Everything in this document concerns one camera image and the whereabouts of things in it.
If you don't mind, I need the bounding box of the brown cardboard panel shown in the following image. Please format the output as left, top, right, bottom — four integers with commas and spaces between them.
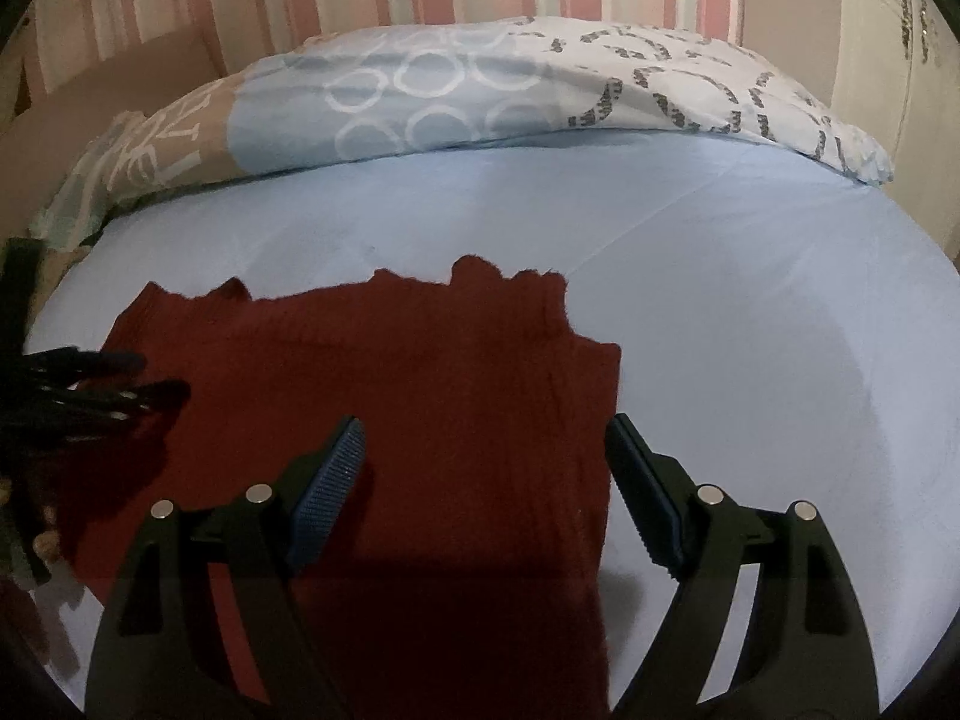
0, 30, 218, 166

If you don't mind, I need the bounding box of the white wardrobe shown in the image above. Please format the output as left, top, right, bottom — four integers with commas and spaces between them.
829, 0, 960, 256

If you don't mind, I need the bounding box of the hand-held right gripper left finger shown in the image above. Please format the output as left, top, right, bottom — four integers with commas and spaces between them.
86, 415, 368, 720

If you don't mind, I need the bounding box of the light blue bed sheet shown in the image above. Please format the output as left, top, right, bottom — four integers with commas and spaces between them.
22, 127, 960, 720

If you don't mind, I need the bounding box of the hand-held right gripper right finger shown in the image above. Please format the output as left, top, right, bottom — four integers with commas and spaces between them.
604, 412, 880, 720

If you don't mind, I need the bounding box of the light blue patterned pillow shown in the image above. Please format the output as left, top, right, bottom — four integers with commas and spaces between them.
30, 15, 897, 248

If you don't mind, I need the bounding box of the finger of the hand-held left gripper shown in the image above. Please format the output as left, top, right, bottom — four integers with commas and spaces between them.
21, 346, 146, 392
30, 381, 191, 437

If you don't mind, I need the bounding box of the dark red knit sweater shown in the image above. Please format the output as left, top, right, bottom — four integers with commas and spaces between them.
56, 255, 623, 720

